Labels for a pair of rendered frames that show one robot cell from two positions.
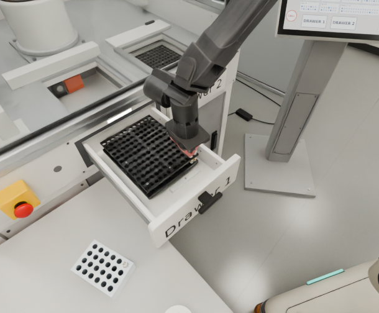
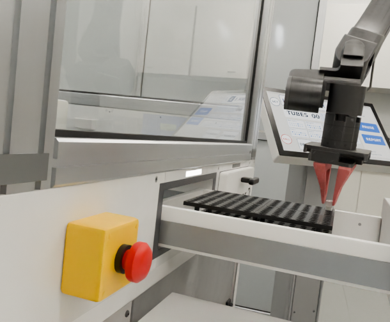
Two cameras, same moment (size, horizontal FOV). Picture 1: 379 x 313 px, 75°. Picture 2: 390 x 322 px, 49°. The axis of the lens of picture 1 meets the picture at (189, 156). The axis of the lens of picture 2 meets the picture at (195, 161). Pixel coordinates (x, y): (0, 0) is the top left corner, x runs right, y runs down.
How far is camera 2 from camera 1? 0.70 m
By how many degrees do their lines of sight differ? 52
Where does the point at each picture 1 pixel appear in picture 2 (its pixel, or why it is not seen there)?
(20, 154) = (126, 151)
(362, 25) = not seen: hidden behind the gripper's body
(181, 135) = (346, 143)
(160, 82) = (310, 78)
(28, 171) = (115, 200)
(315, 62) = (313, 201)
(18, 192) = (124, 219)
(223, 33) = (374, 26)
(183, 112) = (359, 95)
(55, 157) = (140, 197)
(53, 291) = not seen: outside the picture
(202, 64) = (367, 47)
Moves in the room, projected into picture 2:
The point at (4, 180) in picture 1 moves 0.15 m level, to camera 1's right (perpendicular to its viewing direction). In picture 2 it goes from (91, 196) to (215, 199)
